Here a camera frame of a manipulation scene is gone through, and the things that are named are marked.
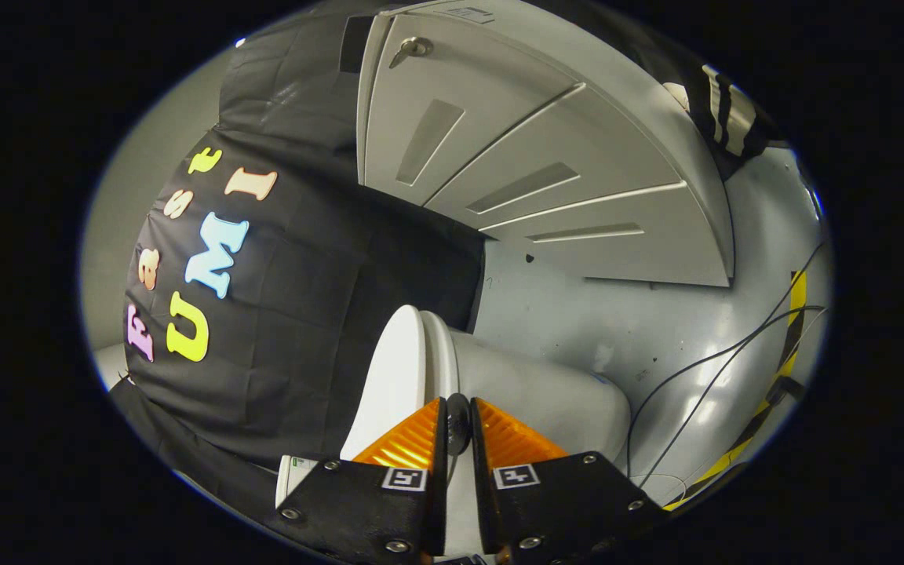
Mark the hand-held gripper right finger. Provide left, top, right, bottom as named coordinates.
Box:
left=468, top=397, right=669, bottom=565

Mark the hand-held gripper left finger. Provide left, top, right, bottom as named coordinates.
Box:
left=274, top=396, right=450, bottom=565

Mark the white toilet lid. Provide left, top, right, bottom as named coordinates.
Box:
left=340, top=304, right=453, bottom=464

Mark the white ceramic toilet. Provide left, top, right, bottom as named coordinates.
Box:
left=275, top=314, right=632, bottom=562

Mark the black backdrop cloth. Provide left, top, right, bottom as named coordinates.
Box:
left=111, top=12, right=486, bottom=542

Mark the white drawer cabinet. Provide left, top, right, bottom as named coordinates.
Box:
left=355, top=0, right=736, bottom=288

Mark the silver cabinet key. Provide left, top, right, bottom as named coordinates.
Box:
left=388, top=36, right=436, bottom=70

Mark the black floor cable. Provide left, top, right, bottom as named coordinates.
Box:
left=637, top=306, right=826, bottom=491
left=626, top=242, right=827, bottom=472

